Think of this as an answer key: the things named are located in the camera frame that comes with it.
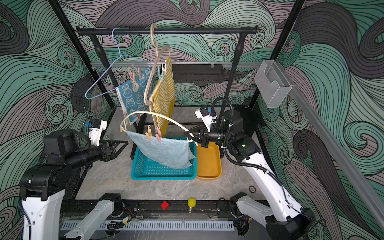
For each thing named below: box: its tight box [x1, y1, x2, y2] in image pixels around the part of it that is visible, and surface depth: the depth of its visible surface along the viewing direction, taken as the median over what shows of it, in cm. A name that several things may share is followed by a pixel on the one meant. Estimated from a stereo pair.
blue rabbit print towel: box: [116, 67, 153, 125], surface depth 72 cm
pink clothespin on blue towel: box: [128, 66, 139, 93], surface depth 72 cm
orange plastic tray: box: [196, 142, 222, 180], surface depth 88 cm
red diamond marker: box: [160, 200, 169, 211], surface depth 74 cm
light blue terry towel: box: [126, 131, 196, 169], surface depth 70 cm
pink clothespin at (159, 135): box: [155, 126, 162, 143], surface depth 64 cm
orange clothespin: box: [145, 125, 152, 141], surface depth 65 cm
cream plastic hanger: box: [120, 111, 196, 143], surface depth 60 cm
